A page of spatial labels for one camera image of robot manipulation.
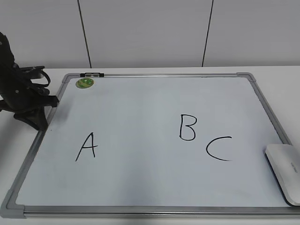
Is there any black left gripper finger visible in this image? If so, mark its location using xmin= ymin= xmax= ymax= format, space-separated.
xmin=0 ymin=100 xmax=14 ymax=112
xmin=14 ymin=106 xmax=48 ymax=130

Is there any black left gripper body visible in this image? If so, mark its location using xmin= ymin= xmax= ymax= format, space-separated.
xmin=0 ymin=63 xmax=59 ymax=113

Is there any white board eraser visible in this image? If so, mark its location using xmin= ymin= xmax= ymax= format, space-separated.
xmin=265 ymin=144 xmax=300 ymax=206

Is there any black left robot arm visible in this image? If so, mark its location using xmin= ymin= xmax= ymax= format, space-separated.
xmin=0 ymin=33 xmax=59 ymax=113

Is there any round green magnet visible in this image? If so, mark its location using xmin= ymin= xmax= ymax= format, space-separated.
xmin=75 ymin=78 xmax=94 ymax=89

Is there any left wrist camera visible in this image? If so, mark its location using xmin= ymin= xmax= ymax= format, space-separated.
xmin=20 ymin=66 xmax=45 ymax=79

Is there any black left camera cable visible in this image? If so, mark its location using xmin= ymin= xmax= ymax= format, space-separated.
xmin=30 ymin=69 xmax=51 ymax=91

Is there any white board with grey frame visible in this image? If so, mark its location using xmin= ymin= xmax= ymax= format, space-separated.
xmin=0 ymin=73 xmax=300 ymax=218

